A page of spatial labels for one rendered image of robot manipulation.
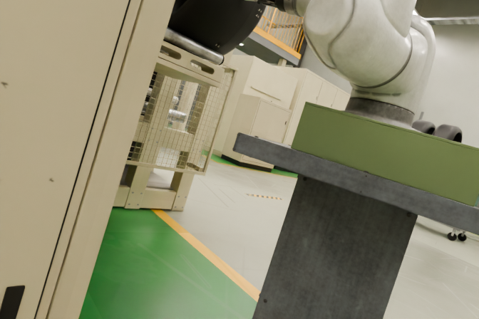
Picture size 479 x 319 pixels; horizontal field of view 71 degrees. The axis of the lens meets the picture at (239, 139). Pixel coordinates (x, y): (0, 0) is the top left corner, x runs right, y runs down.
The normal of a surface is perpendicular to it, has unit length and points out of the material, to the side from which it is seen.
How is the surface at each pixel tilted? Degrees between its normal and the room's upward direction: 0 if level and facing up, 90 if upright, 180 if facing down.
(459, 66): 90
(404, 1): 93
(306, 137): 90
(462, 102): 90
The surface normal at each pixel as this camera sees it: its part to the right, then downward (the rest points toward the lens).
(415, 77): 0.50, 0.34
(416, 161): -0.29, -0.06
